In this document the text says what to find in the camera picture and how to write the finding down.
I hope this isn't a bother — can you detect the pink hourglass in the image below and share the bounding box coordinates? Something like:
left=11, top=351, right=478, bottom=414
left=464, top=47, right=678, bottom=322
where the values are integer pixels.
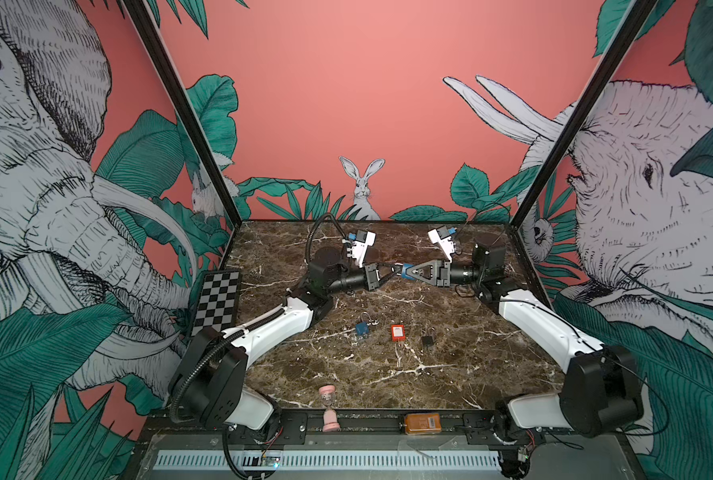
left=318, top=385, right=342, bottom=432

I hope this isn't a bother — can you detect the blue padlock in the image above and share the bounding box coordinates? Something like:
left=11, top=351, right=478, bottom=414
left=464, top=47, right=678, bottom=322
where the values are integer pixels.
left=392, top=263, right=415, bottom=280
left=354, top=312, right=371, bottom=340

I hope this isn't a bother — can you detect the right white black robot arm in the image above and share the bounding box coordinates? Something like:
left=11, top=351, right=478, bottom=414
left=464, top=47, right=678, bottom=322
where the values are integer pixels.
left=401, top=232, right=644, bottom=441

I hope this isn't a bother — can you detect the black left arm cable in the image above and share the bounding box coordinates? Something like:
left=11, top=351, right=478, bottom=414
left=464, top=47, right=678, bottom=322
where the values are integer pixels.
left=168, top=212, right=348, bottom=424

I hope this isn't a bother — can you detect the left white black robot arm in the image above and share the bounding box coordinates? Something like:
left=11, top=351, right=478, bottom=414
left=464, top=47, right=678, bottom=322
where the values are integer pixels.
left=168, top=247, right=402, bottom=435

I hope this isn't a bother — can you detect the black white checkerboard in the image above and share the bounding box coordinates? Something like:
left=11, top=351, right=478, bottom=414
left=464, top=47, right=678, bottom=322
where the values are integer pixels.
left=190, top=268, right=242, bottom=336

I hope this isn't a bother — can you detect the red padlock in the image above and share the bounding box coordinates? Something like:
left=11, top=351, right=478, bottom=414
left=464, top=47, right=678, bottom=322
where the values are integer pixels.
left=390, top=324, right=406, bottom=342

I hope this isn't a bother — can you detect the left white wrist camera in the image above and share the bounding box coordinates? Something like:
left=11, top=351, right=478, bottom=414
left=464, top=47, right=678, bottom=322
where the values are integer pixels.
left=344, top=230, right=376, bottom=268

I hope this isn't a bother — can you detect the orange rectangular box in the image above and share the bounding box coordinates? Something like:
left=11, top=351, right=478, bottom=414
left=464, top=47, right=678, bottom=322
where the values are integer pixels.
left=403, top=412, right=442, bottom=435

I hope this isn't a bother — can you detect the white perforated rail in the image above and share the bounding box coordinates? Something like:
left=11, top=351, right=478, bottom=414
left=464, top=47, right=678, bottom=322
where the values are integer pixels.
left=154, top=450, right=501, bottom=472

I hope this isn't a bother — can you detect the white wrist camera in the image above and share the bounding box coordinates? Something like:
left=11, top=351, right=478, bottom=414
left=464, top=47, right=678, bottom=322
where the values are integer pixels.
left=344, top=230, right=376, bottom=268
left=427, top=226, right=456, bottom=261

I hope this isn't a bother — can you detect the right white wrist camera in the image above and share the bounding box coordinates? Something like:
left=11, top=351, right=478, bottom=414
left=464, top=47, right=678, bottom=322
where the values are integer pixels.
left=427, top=226, right=456, bottom=261

